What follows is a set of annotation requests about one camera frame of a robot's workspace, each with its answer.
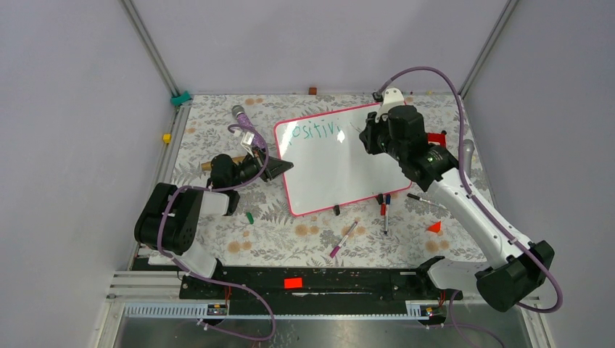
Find red box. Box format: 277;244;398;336
427;133;447;147

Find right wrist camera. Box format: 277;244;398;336
373;88;405;123

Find orange wedge block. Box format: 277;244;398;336
426;221;442;233

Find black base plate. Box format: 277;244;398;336
179;264;463;315

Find floral table mat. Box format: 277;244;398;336
170;94;484;268

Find purple marker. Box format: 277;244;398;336
329;221;358;258

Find black marker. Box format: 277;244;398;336
407;193;447;210

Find purple glitter microphone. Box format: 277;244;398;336
231;105;267;150

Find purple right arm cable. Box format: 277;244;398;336
372;66;564;348

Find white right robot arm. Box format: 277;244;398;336
359;105;563;312

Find blue marker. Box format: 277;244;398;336
383;194;391;235

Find teal block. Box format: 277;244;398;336
170;91;192;107

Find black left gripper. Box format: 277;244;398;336
230;146;293;189

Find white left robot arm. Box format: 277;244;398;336
134;147;294;298

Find silver microphone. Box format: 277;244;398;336
462;138;475;173

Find pink framed whiteboard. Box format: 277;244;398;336
273;103;411;217

